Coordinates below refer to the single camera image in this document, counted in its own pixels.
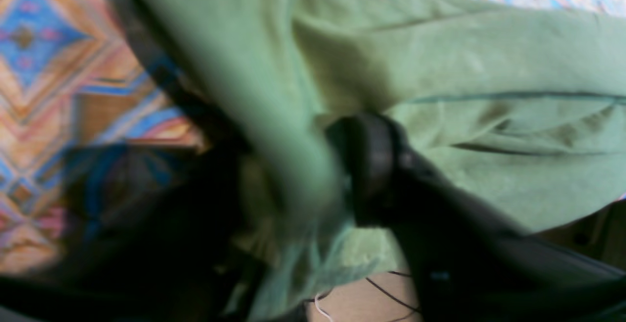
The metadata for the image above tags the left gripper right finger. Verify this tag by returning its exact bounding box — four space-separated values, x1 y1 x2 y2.
326 113 625 322

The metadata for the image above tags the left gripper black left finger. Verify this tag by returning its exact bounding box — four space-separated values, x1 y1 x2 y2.
1 141 266 322

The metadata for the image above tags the green t-shirt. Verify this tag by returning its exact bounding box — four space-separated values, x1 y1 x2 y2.
137 0 625 319

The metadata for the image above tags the patterned tablecloth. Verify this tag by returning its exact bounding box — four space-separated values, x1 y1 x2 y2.
1 0 625 273

